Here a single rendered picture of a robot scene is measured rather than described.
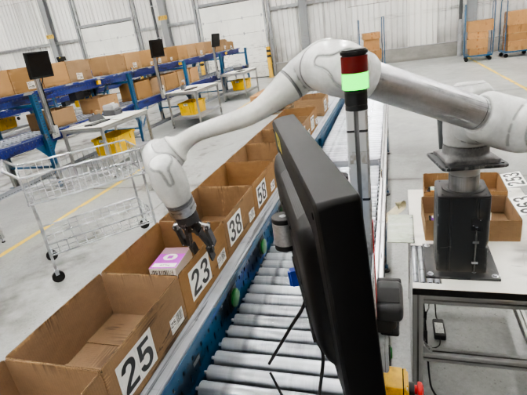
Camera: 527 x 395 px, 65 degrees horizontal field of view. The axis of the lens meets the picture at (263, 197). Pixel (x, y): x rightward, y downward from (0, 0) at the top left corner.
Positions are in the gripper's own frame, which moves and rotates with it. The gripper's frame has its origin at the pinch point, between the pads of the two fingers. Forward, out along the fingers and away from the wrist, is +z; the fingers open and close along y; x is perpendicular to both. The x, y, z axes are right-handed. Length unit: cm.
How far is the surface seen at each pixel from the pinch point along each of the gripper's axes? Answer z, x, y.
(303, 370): 20, -30, 37
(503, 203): 51, 76, 115
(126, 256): -2.2, -4.8, -28.5
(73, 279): 138, 80, -197
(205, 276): 6.0, -6.1, 0.6
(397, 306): -16, -28, 65
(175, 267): 6.1, -2.7, -12.7
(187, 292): -0.2, -17.3, 0.3
